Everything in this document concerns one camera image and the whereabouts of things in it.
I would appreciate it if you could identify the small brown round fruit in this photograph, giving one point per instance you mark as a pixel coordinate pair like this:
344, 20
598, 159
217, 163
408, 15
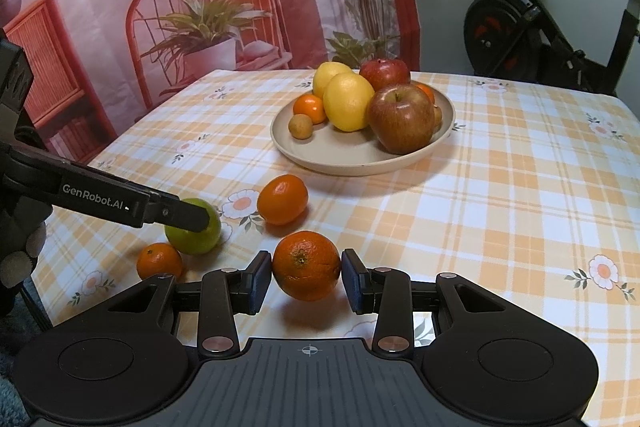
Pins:
438, 116
301, 127

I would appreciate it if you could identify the small mandarin orange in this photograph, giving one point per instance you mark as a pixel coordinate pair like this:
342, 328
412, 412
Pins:
426, 93
309, 107
159, 261

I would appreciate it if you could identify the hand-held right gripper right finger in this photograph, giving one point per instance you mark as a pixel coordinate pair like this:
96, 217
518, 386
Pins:
352, 283

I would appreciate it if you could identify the large round orange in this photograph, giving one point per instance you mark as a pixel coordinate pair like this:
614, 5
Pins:
306, 272

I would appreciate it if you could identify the person's left hand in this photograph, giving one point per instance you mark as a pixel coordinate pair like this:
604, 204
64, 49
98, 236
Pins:
15, 232

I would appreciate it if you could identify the checked floral tablecloth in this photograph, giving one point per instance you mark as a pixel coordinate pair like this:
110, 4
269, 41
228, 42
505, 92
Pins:
500, 207

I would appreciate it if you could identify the green apple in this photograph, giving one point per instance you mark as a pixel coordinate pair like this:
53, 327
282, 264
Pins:
192, 243

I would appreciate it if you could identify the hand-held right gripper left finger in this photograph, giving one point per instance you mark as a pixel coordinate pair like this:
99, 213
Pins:
260, 283

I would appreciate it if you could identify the beige round plate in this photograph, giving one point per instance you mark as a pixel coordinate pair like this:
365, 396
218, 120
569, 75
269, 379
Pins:
340, 152

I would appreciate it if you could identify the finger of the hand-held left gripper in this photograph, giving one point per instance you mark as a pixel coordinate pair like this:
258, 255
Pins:
180, 214

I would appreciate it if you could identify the yellow lemon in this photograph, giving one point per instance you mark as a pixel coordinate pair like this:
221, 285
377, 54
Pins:
348, 102
327, 74

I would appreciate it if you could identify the black exercise bike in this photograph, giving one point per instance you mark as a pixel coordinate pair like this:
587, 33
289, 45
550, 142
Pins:
500, 32

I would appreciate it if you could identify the red apple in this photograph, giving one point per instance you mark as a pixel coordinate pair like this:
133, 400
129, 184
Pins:
385, 72
402, 119

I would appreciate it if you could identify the oval orange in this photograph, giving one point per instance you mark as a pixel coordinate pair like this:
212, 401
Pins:
282, 199

